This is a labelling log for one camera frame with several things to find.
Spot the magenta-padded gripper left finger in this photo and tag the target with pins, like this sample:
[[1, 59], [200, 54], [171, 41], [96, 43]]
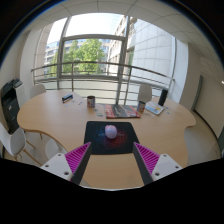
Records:
[[58, 165]]

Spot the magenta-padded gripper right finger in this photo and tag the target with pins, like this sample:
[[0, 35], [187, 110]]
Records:
[[165, 166]]

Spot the pink and purple computer mouse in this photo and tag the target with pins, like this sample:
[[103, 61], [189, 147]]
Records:
[[111, 132]]

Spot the black mouse pad red-blue print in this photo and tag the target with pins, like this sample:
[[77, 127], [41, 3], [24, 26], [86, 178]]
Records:
[[96, 140]]

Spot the white chair wooden legs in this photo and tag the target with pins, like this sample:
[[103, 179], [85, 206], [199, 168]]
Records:
[[13, 141]]

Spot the printed mug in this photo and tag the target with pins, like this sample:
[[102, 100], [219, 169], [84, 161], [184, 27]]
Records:
[[91, 101], [141, 106]]

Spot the small blue card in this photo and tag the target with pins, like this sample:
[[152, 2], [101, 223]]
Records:
[[100, 114]]

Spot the black cylinder speaker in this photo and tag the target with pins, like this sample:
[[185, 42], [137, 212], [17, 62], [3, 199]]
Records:
[[163, 97]]

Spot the red and grey magazine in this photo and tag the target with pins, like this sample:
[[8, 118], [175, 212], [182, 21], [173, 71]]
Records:
[[121, 111]]

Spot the black office printer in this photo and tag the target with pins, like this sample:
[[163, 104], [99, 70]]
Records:
[[10, 103]]

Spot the grey metal balcony railing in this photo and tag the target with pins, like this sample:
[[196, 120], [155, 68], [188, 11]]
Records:
[[100, 63]]

